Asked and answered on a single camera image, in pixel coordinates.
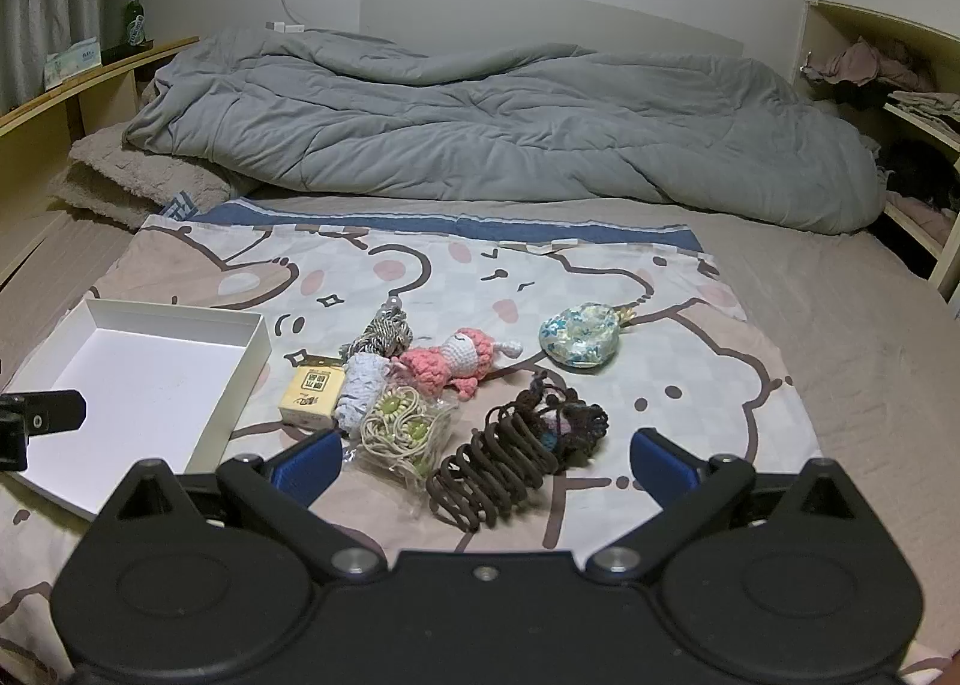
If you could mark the small yellow box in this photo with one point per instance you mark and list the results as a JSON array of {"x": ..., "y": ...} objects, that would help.
[{"x": 311, "y": 396}]

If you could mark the beige fluffy blanket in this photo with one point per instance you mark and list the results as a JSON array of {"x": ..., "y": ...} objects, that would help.
[{"x": 127, "y": 182}]

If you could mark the grey quilted comforter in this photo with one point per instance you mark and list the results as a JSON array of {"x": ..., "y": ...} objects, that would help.
[{"x": 487, "y": 122}]

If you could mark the pink crochet doll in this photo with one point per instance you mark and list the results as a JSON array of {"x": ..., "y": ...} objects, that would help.
[{"x": 450, "y": 362}]

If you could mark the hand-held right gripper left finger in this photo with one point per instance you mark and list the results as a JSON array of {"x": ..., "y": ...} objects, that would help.
[{"x": 307, "y": 466}]

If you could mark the bed with taupe sheet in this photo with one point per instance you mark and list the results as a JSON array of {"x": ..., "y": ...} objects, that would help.
[{"x": 862, "y": 355}]

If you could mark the pink crumpled clothes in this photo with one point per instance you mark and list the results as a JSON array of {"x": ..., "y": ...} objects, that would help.
[{"x": 862, "y": 62}]

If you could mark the dark brown hair claw clip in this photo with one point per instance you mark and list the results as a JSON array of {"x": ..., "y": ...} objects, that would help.
[{"x": 487, "y": 467}]

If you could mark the white shallow cardboard box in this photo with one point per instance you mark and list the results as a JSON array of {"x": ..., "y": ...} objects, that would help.
[{"x": 150, "y": 385}]

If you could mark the wooden open shelf unit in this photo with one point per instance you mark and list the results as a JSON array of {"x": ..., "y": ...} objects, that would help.
[{"x": 911, "y": 32}]

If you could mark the cartoon printed blanket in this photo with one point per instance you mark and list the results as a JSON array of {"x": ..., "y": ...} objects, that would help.
[{"x": 675, "y": 385}]

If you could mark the pale lavender crochet roll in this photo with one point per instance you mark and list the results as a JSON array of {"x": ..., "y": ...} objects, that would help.
[{"x": 360, "y": 388}]

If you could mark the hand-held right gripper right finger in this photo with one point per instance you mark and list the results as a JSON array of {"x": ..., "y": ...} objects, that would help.
[{"x": 658, "y": 466}]

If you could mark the white charger plug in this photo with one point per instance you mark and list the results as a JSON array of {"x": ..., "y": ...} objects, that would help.
[{"x": 285, "y": 27}]

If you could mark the grey curtain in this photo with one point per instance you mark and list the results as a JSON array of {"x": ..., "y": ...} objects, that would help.
[{"x": 45, "y": 32}]

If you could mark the green glass bottle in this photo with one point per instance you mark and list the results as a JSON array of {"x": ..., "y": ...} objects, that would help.
[{"x": 133, "y": 21}]

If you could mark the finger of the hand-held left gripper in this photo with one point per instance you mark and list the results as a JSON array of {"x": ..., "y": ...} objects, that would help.
[{"x": 45, "y": 411}]

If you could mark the dark clothing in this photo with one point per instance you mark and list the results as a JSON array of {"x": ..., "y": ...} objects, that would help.
[{"x": 919, "y": 171}]

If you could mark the wooden bedside shelf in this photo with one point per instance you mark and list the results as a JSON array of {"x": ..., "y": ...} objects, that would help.
[{"x": 45, "y": 130}]

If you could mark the folded pink clothes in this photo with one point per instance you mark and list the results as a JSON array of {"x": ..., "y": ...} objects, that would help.
[{"x": 926, "y": 212}]

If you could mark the folded beige clothes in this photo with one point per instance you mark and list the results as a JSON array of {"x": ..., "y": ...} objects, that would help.
[{"x": 922, "y": 106}]

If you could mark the tissue box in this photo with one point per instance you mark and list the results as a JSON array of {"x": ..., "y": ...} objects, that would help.
[{"x": 71, "y": 63}]

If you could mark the beige striped scrunchie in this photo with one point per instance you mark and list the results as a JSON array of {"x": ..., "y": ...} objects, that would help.
[{"x": 382, "y": 336}]

